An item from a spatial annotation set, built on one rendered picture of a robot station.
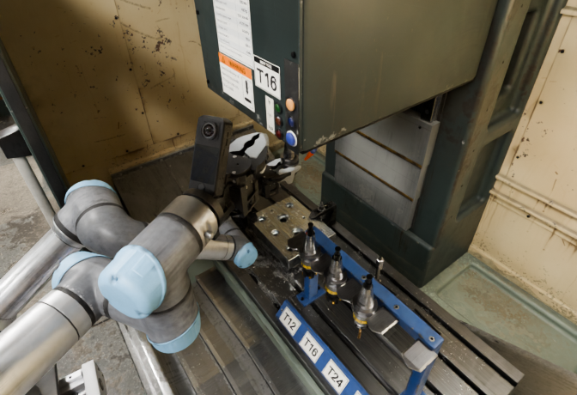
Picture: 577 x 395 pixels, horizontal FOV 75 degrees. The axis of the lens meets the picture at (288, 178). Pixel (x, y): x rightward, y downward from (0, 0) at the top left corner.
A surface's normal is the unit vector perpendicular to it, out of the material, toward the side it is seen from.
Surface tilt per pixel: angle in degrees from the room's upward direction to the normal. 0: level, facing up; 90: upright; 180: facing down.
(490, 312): 0
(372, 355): 0
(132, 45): 90
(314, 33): 90
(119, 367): 0
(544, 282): 90
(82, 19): 90
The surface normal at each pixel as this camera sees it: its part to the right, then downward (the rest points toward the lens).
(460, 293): -0.02, -0.79
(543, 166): -0.80, 0.37
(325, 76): 0.59, 0.48
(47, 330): 0.66, -0.46
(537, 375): -0.26, -0.92
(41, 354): 0.87, -0.12
